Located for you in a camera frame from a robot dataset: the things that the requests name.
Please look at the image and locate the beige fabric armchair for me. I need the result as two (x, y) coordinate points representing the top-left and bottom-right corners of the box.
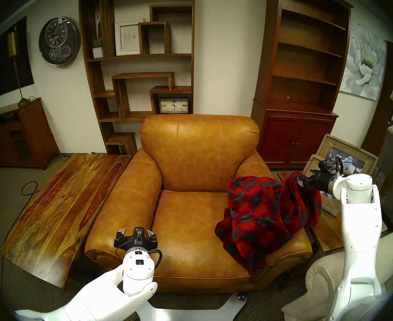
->
(281, 227), (393, 321)

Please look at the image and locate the red floor cable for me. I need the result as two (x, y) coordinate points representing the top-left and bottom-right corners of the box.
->
(21, 181), (40, 196)

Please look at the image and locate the red plaid fleece blanket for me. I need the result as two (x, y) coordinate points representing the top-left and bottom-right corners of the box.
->
(215, 171), (322, 276)

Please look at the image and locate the open wooden shelf unit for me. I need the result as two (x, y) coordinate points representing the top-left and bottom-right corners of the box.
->
(79, 0), (195, 156)

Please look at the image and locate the grey frame with VIP photo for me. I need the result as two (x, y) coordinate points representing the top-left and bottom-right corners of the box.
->
(316, 134), (379, 190)

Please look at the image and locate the cherry wood bookcase hutch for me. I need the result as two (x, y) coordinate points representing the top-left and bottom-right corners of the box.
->
(251, 0), (354, 169)

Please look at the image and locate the white framed certificate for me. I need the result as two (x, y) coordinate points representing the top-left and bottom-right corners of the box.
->
(115, 20), (145, 56)

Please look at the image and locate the small potted plant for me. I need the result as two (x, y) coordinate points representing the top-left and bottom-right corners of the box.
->
(89, 13), (105, 59)

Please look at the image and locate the striped wood coffee table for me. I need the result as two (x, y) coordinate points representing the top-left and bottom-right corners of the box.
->
(1, 153), (132, 288)

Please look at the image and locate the rectangular mantel clock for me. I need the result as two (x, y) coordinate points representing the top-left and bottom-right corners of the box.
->
(158, 98), (190, 114)

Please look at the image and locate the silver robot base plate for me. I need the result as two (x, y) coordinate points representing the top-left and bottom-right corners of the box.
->
(136, 292), (247, 321)

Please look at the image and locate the dark wood sideboard cabinet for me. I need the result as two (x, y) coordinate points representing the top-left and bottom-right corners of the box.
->
(0, 97), (60, 170)

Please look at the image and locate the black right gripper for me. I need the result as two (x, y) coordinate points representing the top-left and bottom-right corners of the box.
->
(297, 169), (342, 192)

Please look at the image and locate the round gear wall clock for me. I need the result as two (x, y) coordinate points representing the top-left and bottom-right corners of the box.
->
(38, 17), (81, 66)

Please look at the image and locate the grey upholstered chair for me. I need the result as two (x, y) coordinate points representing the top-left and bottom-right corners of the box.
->
(377, 125), (393, 190)

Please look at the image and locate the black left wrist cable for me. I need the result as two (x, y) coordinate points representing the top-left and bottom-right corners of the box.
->
(149, 248), (163, 268)

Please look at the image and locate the tan leather armchair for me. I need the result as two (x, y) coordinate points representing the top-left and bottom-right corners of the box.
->
(85, 114), (314, 293)

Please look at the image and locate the gold shade lamp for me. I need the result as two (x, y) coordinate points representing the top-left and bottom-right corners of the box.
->
(7, 30), (30, 107)

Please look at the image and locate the white flower canvas painting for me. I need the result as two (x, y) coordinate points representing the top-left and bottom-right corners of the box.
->
(340, 23), (387, 101)

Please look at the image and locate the rustic wood side table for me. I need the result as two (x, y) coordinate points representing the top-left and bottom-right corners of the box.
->
(277, 171), (387, 252)

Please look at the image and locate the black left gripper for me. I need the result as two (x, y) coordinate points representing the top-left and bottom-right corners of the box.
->
(114, 228), (158, 255)

